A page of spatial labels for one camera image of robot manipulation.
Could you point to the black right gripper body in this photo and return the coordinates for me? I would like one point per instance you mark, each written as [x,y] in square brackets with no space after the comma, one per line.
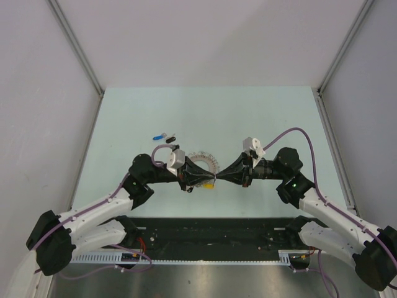
[258,172]

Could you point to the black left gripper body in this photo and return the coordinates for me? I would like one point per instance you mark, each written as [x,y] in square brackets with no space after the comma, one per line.
[180,172]

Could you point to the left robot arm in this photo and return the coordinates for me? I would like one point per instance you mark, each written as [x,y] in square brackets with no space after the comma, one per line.
[57,238]

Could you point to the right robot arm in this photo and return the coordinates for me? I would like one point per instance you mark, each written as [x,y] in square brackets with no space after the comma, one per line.
[369,249]

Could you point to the yellow key tag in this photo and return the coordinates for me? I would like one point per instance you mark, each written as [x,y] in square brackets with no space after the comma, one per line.
[208,186]

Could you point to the black key tag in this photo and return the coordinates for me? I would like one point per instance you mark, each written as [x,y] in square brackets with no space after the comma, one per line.
[170,139]

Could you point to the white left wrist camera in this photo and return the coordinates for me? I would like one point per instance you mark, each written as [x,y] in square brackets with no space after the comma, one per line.
[176,159]

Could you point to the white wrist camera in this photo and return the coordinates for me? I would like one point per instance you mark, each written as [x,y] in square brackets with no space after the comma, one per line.
[253,148]
[176,159]

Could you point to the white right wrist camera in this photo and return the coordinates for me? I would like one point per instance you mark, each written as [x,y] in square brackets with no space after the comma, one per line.
[253,148]

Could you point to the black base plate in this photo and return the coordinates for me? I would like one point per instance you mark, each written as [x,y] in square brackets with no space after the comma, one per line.
[177,236]

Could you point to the white slotted cable duct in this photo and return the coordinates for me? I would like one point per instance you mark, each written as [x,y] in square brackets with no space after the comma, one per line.
[190,257]

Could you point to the right aluminium frame post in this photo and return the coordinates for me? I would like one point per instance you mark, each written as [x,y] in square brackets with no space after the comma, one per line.
[353,30]

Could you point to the aluminium frame post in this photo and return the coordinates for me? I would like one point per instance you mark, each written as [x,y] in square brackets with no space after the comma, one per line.
[75,45]
[353,30]

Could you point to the left aluminium frame post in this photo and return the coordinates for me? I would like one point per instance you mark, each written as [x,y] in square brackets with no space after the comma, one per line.
[75,45]

